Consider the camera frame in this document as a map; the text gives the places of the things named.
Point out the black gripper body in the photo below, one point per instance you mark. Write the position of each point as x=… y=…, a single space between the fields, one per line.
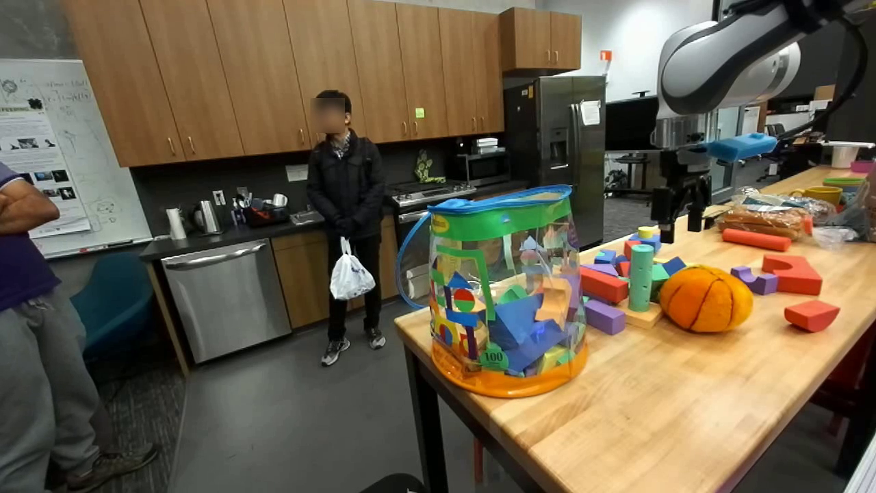
x=684 y=171

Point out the purple notched foam block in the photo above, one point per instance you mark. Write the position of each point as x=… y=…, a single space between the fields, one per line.
x=757 y=283

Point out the red foam arch block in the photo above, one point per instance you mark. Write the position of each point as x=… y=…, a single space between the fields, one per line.
x=794 y=275

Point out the wooden upper cabinets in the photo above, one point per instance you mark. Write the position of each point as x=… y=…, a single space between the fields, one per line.
x=193 y=79

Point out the stainless steel refrigerator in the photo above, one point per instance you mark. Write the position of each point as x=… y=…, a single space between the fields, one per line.
x=554 y=131

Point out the purple rectangular foam block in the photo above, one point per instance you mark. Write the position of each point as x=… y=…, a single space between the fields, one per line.
x=604 y=315

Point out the plastic bag of items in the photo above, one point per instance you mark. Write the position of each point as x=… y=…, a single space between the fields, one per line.
x=798 y=215

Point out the stainless steel dishwasher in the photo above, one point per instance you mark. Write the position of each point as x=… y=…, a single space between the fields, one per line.
x=227 y=295

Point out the clear toy bag green lid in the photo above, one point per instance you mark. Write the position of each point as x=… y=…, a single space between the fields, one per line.
x=505 y=291

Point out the green foam cylinder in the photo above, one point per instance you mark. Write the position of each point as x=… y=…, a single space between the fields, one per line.
x=642 y=276

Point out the red rectangular foam block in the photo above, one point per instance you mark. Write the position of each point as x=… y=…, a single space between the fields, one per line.
x=604 y=286

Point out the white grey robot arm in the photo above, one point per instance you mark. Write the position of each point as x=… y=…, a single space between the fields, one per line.
x=735 y=60

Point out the red foam wedge block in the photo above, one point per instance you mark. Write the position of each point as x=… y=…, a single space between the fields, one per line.
x=810 y=315

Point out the black microwave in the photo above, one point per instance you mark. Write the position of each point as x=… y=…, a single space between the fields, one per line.
x=478 y=167

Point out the whiteboard with papers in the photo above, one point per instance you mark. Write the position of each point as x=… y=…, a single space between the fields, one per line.
x=53 y=131

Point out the orange plush basketball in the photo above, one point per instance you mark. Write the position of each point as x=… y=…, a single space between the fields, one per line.
x=704 y=298

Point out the person in purple shirt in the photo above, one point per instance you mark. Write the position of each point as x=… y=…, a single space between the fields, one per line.
x=47 y=398

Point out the person in black jacket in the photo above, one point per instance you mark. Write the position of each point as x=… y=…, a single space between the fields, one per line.
x=346 y=187

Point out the red foam cylinder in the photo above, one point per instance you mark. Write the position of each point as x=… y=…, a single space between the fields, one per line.
x=757 y=238

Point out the white plastic bag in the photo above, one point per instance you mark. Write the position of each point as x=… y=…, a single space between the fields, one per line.
x=348 y=276

